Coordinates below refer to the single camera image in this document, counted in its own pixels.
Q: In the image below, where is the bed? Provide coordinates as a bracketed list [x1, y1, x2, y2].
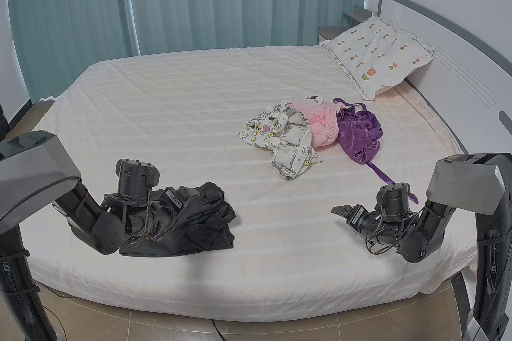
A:
[18, 0, 512, 322]

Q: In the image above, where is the black T-shirt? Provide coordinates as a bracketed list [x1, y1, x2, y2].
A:
[119, 181, 237, 257]

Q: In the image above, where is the black cable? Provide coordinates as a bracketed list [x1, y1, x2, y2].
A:
[366, 236, 397, 255]
[210, 316, 225, 341]

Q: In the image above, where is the pink garment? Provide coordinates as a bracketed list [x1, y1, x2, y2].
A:
[289, 95, 341, 148]

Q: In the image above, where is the white printed pillow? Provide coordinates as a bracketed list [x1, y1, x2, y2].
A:
[320, 16, 434, 101]

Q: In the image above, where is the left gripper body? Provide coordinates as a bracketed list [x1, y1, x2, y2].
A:
[151, 188, 192, 230]

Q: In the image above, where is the grey bedside table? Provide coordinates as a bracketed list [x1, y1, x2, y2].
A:
[319, 4, 373, 42]

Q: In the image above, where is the white printed pyjama top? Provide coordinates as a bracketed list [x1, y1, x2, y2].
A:
[239, 99, 322, 181]

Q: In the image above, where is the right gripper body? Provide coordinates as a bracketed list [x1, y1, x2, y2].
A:
[346, 208, 379, 238]

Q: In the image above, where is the purple garment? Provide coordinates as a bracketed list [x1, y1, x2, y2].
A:
[333, 98, 418, 205]

